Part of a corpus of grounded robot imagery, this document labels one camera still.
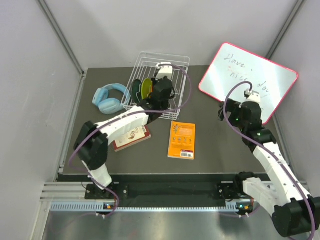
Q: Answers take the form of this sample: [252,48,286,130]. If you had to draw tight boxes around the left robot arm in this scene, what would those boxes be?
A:
[72,77,175,199]

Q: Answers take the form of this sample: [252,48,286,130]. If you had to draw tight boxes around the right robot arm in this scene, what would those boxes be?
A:
[218,99,320,239]

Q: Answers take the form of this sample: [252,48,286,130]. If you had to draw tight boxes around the lime green plastic plate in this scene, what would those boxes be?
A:
[141,78,153,100]

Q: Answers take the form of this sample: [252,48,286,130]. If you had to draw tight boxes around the dark green ceramic plate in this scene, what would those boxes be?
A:
[131,79,142,104]

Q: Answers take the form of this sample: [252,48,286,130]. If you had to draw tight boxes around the orange paperback book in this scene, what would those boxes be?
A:
[167,121,196,160]

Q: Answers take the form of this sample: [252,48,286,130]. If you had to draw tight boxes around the pink framed whiteboard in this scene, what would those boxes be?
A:
[198,42,299,124]

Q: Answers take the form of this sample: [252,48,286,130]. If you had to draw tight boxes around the light blue headphones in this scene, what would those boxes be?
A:
[92,83,131,115]

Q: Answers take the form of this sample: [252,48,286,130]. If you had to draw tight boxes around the red and white book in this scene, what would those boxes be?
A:
[112,126,152,152]

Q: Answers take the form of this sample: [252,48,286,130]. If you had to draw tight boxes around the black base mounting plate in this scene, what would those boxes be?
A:
[84,174,251,202]

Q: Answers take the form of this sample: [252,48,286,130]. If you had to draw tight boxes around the white wire dish rack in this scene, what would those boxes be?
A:
[121,52,191,121]

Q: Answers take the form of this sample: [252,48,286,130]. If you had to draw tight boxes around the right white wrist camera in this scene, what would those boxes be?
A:
[244,89,261,105]

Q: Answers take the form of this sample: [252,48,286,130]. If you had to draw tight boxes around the grey slotted cable duct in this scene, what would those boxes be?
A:
[50,202,253,213]

